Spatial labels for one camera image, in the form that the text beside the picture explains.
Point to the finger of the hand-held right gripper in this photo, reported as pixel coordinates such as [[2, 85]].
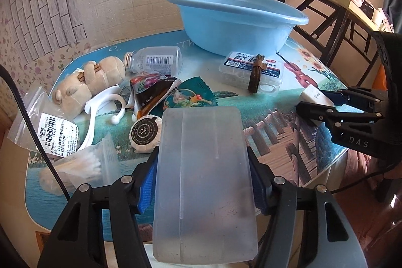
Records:
[[320, 114], [358, 98]]

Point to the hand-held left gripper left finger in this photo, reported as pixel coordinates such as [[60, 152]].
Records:
[[147, 189]]

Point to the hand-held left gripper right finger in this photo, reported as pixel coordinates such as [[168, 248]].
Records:
[[259, 192]]

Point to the white eraser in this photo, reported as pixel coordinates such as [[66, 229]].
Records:
[[309, 95]]

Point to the round white soap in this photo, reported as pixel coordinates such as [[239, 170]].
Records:
[[145, 134]]

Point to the translucent frosted plastic box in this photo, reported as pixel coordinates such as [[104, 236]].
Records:
[[204, 180]]

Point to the bag of cotton swabs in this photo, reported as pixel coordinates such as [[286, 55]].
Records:
[[84, 164]]

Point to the clear box of floss picks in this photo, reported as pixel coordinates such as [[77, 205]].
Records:
[[238, 67]]

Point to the teal snack packet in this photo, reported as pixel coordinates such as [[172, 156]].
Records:
[[191, 97]]

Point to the light blue plastic basin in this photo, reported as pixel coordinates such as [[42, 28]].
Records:
[[238, 26]]

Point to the clear labelled zip bag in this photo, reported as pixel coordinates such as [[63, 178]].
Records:
[[37, 117]]

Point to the scenery printed desktop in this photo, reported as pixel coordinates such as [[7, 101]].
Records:
[[282, 117]]

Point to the white plastic hook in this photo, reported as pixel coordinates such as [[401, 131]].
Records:
[[94, 108]]

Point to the brown and red snack packet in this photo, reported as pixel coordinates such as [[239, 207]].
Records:
[[150, 89]]

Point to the beige plush toy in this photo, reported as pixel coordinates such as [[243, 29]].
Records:
[[94, 76]]

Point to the clear plastic bottle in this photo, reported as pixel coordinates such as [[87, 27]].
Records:
[[157, 59]]

